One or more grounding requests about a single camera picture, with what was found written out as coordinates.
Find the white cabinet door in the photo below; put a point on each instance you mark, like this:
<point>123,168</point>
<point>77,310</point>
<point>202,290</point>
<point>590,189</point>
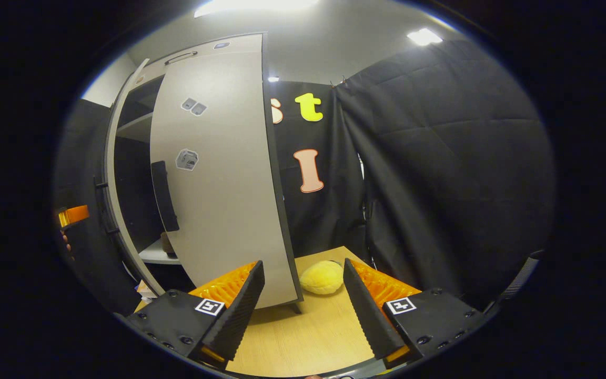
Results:
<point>116,210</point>
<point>229,184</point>

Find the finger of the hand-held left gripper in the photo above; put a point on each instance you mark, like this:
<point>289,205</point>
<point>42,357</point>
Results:
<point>76,215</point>

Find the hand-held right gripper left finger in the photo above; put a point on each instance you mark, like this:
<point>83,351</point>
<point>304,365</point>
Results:
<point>234,316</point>

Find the white shoe cabinet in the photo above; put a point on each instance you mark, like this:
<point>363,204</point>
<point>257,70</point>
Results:
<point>134,184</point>

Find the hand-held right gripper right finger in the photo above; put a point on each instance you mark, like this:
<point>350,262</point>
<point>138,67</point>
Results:
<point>369,316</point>

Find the yellow plush toy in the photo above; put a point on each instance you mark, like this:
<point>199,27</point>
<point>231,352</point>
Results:
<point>322,277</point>

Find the white cabinet drawer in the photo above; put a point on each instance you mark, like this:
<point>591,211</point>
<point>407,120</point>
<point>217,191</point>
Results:
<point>240,45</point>

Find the ceiling light panel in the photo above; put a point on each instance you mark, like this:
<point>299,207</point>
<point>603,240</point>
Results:
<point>424,37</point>
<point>255,6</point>

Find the brown fuzzy shoe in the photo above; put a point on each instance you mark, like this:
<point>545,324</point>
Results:
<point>167,246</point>

